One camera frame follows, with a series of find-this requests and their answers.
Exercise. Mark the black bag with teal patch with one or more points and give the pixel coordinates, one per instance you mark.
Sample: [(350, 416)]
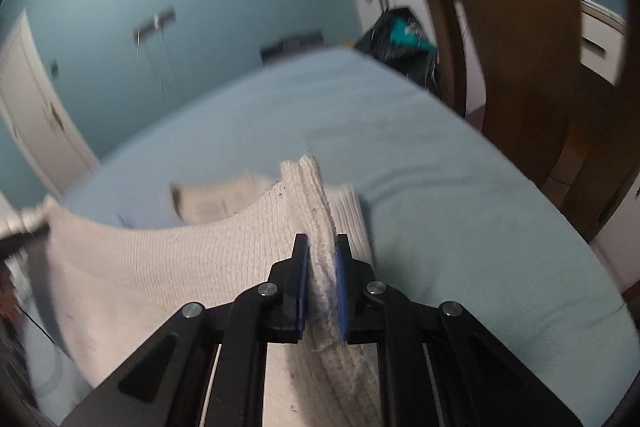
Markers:
[(395, 42)]

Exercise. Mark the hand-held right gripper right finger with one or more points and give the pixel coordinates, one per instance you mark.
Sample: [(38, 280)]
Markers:
[(341, 287)]

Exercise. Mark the white door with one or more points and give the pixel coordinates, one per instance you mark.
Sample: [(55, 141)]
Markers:
[(35, 117)]

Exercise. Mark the black box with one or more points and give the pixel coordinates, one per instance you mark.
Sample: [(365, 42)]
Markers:
[(290, 47)]

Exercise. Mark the brown wooden chair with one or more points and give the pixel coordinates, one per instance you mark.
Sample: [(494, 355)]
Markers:
[(525, 32)]

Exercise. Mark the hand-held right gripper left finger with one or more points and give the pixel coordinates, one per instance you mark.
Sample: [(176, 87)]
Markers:
[(300, 277)]

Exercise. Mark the dark wall light switch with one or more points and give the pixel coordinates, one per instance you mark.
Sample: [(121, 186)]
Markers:
[(54, 67)]

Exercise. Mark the cream knit sweater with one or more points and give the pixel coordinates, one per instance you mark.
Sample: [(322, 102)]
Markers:
[(150, 267)]

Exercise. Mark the grey wall outlet plate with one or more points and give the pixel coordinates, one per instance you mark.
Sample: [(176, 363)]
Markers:
[(155, 23)]

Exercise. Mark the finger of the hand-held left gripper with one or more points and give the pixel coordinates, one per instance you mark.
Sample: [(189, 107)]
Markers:
[(20, 232)]

